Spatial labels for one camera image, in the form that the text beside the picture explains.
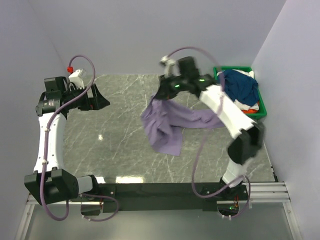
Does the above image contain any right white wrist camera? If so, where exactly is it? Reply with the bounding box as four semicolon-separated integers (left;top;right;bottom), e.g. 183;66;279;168
159;55;176;78

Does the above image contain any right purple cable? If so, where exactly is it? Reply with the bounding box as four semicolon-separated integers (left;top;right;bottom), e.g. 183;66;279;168
164;46;252;222

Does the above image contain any purple t shirt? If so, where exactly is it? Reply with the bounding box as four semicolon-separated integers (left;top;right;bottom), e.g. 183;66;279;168
141;95;225;156

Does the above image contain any green plastic bin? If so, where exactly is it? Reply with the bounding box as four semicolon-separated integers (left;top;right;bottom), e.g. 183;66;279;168
213;66;267;119

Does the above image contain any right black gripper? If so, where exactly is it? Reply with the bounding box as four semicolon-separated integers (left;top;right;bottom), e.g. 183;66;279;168
154;72;189;101

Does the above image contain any dark blue t shirt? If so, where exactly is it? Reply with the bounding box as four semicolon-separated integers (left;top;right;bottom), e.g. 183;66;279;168
222;69;260;106

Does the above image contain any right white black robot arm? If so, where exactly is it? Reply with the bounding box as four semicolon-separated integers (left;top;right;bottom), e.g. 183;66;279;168
155;56;265;200

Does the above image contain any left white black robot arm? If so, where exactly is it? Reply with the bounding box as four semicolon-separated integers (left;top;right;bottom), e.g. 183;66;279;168
24;76;110;205

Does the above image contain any orange t shirt in bin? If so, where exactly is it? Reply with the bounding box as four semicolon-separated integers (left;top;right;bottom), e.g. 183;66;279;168
242;108;258;114

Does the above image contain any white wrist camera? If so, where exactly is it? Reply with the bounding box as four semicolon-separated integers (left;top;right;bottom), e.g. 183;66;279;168
67;66;86;89
159;55;176;78

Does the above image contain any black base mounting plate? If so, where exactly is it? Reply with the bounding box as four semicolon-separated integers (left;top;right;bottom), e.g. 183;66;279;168
72;183;249;213

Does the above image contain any aluminium rail frame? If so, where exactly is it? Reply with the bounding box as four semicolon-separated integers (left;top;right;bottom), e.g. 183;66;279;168
16;182;301;240

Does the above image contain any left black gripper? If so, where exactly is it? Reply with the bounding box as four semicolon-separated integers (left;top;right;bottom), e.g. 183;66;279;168
63;83;110;111

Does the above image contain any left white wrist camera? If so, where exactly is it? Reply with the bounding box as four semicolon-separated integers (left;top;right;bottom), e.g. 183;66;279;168
67;66;86;89

